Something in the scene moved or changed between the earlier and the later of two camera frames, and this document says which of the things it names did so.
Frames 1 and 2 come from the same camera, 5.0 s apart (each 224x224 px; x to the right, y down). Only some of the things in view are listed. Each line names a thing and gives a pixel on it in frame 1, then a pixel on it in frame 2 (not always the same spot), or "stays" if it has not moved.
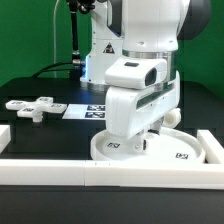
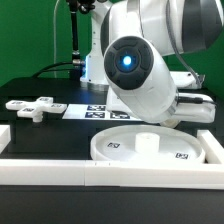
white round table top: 172,145 stays
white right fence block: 211,147 stays
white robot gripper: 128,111 -> 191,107
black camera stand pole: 75,7 stays
